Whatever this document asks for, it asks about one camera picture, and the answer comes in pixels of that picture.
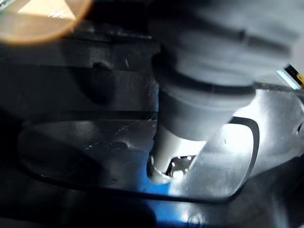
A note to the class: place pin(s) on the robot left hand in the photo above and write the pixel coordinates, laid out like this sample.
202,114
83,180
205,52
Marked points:
213,35

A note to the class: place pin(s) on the black plastic housing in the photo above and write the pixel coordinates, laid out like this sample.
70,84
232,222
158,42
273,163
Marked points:
71,99

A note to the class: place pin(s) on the yellow metal shelf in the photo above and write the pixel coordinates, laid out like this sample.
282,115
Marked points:
295,78

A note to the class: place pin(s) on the brown cardboard box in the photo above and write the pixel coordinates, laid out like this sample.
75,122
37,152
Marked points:
35,16

